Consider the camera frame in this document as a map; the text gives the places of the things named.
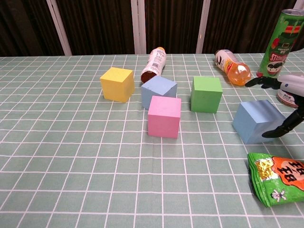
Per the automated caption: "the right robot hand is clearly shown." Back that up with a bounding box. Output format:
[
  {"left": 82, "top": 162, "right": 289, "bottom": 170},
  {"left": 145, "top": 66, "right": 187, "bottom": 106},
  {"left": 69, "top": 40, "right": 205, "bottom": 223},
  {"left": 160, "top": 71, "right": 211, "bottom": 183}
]
[{"left": 245, "top": 74, "right": 304, "bottom": 139}]

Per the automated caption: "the pink foam cube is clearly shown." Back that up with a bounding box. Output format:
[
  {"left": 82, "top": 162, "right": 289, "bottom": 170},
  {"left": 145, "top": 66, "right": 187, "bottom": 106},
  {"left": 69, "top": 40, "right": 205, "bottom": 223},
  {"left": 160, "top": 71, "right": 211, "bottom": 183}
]
[{"left": 147, "top": 95, "right": 182, "bottom": 139}]

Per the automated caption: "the yellow foam cube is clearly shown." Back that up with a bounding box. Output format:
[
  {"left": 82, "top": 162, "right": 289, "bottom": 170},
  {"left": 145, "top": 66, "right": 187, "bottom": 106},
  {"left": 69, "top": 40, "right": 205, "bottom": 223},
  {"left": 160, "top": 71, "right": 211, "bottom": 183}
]
[{"left": 99, "top": 66, "right": 135, "bottom": 103}]

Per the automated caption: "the clear plastic snack jar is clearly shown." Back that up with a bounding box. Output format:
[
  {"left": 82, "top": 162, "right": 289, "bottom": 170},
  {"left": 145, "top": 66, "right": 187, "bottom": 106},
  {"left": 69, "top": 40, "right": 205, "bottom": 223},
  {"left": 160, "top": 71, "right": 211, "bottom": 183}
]
[{"left": 276, "top": 89, "right": 298, "bottom": 109}]

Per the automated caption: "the green Pringles can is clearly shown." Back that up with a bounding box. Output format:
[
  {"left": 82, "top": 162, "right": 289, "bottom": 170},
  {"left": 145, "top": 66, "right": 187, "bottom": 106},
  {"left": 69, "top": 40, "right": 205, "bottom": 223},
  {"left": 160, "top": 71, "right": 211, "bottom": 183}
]
[{"left": 257, "top": 9, "right": 304, "bottom": 79}]

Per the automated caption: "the orange drink bottle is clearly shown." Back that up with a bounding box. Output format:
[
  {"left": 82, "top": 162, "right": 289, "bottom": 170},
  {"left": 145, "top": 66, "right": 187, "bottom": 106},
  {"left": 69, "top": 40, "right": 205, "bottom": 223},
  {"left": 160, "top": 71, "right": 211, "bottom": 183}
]
[{"left": 214, "top": 49, "right": 252, "bottom": 86}]

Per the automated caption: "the green foam cube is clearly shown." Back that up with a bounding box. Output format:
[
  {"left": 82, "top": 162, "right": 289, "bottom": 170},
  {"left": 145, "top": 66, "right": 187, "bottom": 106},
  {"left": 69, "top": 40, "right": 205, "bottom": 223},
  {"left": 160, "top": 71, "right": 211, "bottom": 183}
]
[{"left": 190, "top": 76, "right": 223, "bottom": 114}]

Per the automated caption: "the green snack bag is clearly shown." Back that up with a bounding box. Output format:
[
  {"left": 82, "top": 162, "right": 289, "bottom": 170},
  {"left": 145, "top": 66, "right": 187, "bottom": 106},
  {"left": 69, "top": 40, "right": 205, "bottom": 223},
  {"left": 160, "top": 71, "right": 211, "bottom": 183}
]
[{"left": 247, "top": 152, "right": 304, "bottom": 209}]

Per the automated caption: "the white label milk tea bottle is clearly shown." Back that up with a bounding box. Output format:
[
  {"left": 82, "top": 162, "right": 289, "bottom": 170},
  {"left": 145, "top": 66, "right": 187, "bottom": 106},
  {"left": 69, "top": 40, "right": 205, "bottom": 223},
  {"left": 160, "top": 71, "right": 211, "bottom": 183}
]
[{"left": 140, "top": 47, "right": 167, "bottom": 84}]

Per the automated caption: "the dark pleated curtain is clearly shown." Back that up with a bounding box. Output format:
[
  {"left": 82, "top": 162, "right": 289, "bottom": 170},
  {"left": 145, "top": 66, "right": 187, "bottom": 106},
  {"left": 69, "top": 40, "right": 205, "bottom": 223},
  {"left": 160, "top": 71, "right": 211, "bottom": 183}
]
[{"left": 0, "top": 0, "right": 304, "bottom": 57}]

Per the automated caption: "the green checkered tablecloth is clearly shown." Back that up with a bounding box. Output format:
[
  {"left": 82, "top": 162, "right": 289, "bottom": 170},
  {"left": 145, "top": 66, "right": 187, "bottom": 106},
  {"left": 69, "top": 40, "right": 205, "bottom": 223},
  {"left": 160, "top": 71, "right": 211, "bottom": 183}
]
[{"left": 0, "top": 53, "right": 304, "bottom": 228}]

